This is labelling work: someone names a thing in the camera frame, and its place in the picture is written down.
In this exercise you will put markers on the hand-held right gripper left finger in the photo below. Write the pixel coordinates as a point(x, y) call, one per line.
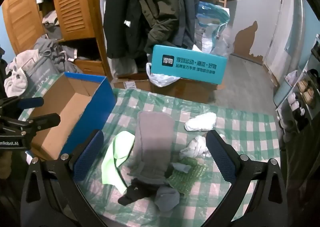
point(89, 158)

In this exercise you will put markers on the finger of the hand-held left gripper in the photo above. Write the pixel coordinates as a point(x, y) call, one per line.
point(30, 102)
point(46, 120)

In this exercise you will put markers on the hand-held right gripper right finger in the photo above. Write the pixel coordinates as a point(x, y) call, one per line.
point(222, 158)

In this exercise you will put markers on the white patterned sock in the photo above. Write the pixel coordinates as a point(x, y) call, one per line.
point(201, 143)
point(187, 152)

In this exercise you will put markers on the light green cloth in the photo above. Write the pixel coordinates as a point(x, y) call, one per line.
point(120, 149)

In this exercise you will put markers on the blue cardboard box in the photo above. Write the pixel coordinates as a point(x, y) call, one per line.
point(80, 114)

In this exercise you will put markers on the white sock with blue trim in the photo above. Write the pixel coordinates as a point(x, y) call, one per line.
point(182, 167)

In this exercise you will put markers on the green knitted sock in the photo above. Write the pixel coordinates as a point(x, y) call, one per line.
point(186, 178)

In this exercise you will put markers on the plain white sock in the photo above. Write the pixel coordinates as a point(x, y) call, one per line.
point(201, 122)

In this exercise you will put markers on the black sock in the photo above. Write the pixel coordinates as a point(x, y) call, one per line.
point(135, 190)

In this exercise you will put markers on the grey pants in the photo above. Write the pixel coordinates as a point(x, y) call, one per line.
point(152, 137)

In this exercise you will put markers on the grey sock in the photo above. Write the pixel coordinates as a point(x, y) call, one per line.
point(166, 197)

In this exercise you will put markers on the white towel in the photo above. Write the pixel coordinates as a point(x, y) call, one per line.
point(17, 76)

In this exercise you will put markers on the green checked tablecloth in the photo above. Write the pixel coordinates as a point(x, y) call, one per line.
point(250, 147)

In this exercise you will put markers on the grey tote bag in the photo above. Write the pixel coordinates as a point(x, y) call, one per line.
point(42, 71)

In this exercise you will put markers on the grey hoodie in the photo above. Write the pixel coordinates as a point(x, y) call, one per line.
point(60, 54)

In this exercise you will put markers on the brown cardboard box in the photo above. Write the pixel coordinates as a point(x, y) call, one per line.
point(190, 93)

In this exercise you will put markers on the grey folded clothes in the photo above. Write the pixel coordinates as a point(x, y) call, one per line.
point(51, 25)

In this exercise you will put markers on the person's olive clothing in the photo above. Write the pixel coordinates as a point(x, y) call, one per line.
point(302, 167)

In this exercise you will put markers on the light blue bin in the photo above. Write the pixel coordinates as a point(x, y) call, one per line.
point(282, 94)

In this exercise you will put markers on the teal printed box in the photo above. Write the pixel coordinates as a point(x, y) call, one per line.
point(190, 66)

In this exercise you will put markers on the white plastic bag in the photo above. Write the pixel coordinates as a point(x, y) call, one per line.
point(160, 78)

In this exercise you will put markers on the wooden louvred wardrobe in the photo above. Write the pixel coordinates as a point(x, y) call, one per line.
point(72, 4)

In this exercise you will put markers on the metal shoe rack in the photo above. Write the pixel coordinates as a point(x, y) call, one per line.
point(308, 89)

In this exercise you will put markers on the black coat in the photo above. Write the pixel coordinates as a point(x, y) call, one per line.
point(120, 16)

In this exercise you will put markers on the clear plastic bag blue print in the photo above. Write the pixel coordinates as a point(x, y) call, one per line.
point(212, 29)

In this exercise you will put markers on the dark navy coat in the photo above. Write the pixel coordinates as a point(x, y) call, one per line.
point(188, 4)

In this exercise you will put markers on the olive green jacket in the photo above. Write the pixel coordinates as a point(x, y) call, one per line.
point(160, 4)

